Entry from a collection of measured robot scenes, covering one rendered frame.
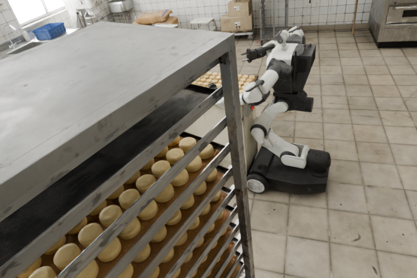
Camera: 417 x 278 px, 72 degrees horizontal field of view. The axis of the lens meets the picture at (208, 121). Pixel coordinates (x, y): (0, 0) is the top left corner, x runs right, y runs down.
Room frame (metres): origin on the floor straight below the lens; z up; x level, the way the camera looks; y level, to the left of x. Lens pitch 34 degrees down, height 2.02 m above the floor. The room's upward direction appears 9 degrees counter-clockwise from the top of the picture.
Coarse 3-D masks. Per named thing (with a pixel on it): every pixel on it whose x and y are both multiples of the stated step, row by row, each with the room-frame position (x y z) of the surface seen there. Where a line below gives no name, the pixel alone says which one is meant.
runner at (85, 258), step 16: (224, 128) 0.61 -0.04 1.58; (208, 144) 0.56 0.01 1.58; (192, 160) 0.51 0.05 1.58; (176, 176) 0.46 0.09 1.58; (160, 192) 0.42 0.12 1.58; (128, 208) 0.37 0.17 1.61; (144, 208) 0.39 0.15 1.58; (112, 224) 0.34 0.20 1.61; (128, 224) 0.36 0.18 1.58; (96, 240) 0.31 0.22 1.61; (112, 240) 0.33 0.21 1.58; (80, 256) 0.29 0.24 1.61; (96, 256) 0.30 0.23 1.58; (64, 272) 0.26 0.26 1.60; (80, 272) 0.28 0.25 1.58
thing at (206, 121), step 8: (208, 112) 2.02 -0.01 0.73; (216, 112) 1.99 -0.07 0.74; (224, 112) 1.95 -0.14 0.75; (200, 120) 2.07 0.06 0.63; (208, 120) 2.03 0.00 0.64; (216, 120) 1.99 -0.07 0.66; (248, 120) 1.98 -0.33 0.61; (192, 128) 2.12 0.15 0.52; (200, 128) 2.08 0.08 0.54; (208, 128) 2.03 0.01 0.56; (248, 128) 1.97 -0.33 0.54; (200, 136) 2.08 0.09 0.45; (224, 136) 1.96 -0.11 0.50; (248, 136) 1.96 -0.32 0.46; (224, 144) 1.97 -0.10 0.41; (248, 144) 1.95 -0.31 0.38; (256, 144) 2.13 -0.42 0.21; (248, 152) 1.93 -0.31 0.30; (256, 152) 2.13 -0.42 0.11; (224, 160) 1.98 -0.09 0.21; (248, 160) 1.92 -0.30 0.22; (248, 168) 1.91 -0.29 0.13
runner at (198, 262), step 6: (234, 204) 0.65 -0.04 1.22; (234, 210) 0.61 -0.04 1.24; (234, 216) 0.60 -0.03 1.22; (228, 222) 0.58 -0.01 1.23; (222, 228) 0.55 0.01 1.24; (216, 234) 0.53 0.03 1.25; (216, 240) 0.52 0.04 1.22; (210, 246) 0.50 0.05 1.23; (204, 252) 0.48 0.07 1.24; (198, 258) 0.46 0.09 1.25; (204, 258) 0.48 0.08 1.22; (198, 264) 0.46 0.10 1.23; (192, 270) 0.44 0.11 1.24; (186, 276) 0.42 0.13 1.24
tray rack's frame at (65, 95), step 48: (48, 48) 0.74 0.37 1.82; (96, 48) 0.67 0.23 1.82; (144, 48) 0.62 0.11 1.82; (192, 48) 0.57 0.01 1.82; (0, 96) 0.49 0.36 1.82; (48, 96) 0.45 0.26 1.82; (96, 96) 0.42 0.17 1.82; (144, 96) 0.41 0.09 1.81; (0, 144) 0.33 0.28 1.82; (48, 144) 0.31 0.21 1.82; (0, 192) 0.24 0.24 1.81
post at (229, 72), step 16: (224, 32) 0.64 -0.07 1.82; (224, 64) 0.61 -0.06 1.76; (224, 80) 0.61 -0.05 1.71; (224, 96) 0.62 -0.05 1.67; (240, 112) 0.62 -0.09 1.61; (240, 128) 0.61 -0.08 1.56; (240, 144) 0.61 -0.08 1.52; (240, 160) 0.60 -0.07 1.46; (240, 176) 0.60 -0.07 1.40; (240, 192) 0.61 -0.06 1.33; (240, 208) 0.61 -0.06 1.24; (240, 224) 0.61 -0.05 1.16
